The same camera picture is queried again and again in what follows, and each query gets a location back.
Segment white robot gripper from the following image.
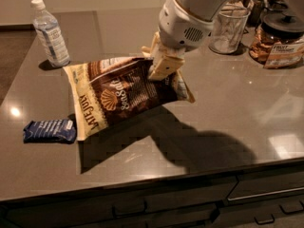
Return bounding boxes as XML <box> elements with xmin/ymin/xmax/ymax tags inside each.
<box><xmin>142</xmin><ymin>0</ymin><xmax>214</xmax><ymax>81</ymax></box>

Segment brown Late July chip bag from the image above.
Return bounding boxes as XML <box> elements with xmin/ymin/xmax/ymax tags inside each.
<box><xmin>65</xmin><ymin>57</ymin><xmax>195</xmax><ymax>141</ymax></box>

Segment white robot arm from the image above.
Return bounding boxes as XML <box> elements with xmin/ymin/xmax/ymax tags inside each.
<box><xmin>142</xmin><ymin>0</ymin><xmax>230</xmax><ymax>81</ymax></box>

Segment blue RXBAR blueberry bar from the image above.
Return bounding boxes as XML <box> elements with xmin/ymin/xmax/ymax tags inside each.
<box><xmin>23</xmin><ymin>119</ymin><xmax>77</xmax><ymax>143</ymax></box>

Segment clear plastic water bottle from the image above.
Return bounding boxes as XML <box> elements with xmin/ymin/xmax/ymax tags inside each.
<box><xmin>30</xmin><ymin>0</ymin><xmax>70</xmax><ymax>67</ymax></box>

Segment glass snack jar black lid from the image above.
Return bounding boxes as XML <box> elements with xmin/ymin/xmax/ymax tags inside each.
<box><xmin>249</xmin><ymin>11</ymin><xmax>304</xmax><ymax>68</ymax></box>

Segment dark cabinet drawer left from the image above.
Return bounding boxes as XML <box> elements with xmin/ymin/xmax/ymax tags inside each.
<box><xmin>1</xmin><ymin>177</ymin><xmax>237</xmax><ymax>228</ymax></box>

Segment dark cabinet drawer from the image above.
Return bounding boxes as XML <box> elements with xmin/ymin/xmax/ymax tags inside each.
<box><xmin>217</xmin><ymin>166</ymin><xmax>304</xmax><ymax>227</ymax></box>
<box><xmin>1</xmin><ymin>177</ymin><xmax>237</xmax><ymax>228</ymax></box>

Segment dark cabinet drawer right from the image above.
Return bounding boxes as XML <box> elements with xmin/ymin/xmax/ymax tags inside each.
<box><xmin>217</xmin><ymin>166</ymin><xmax>304</xmax><ymax>227</ymax></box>

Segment wire mesh cup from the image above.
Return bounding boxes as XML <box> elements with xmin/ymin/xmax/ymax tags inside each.
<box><xmin>209</xmin><ymin>5</ymin><xmax>250</xmax><ymax>54</ymax></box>

